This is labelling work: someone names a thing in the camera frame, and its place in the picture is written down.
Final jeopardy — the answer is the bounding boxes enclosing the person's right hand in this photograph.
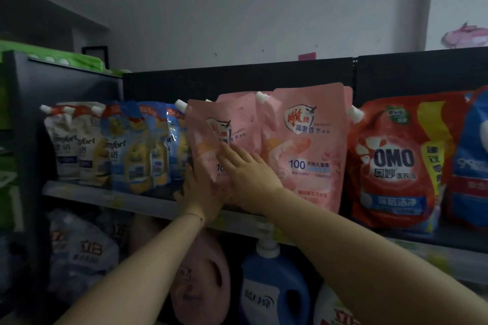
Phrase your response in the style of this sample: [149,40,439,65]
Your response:
[219,144,285,207]

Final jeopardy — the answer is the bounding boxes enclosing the person's left hand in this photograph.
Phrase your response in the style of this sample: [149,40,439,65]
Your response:
[174,162,233,224]

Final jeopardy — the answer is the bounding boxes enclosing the dark metal shelf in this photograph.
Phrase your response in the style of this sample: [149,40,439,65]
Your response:
[2,46,488,325]

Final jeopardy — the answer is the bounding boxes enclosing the orange OMO detergent pouches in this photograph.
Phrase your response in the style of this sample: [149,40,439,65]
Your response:
[346,91,473,231]

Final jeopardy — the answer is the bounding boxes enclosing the blue Diao detergent pouch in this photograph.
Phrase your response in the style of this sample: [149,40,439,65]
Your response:
[444,86,488,229]

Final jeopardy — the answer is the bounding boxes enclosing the person's right forearm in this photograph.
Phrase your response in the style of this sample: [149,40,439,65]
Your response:
[263,187,488,325]

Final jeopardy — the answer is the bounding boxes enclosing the person's left forearm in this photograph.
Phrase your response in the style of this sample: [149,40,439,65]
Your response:
[55,214,206,325]

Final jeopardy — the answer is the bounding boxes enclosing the blue detergent jug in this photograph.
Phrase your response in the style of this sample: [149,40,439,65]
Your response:
[239,235,312,325]

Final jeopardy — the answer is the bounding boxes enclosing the white detergent jug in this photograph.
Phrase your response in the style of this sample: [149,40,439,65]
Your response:
[312,282,363,325]

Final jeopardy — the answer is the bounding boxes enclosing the white refill pouch red lettering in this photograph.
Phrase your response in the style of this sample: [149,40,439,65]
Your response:
[47,208,121,299]
[97,210,131,247]

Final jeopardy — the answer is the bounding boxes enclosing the green toilet paper pack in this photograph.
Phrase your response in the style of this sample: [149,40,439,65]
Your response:
[0,153,23,231]

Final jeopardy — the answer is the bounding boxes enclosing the pink bagged item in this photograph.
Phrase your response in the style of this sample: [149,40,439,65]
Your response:
[441,23,488,49]

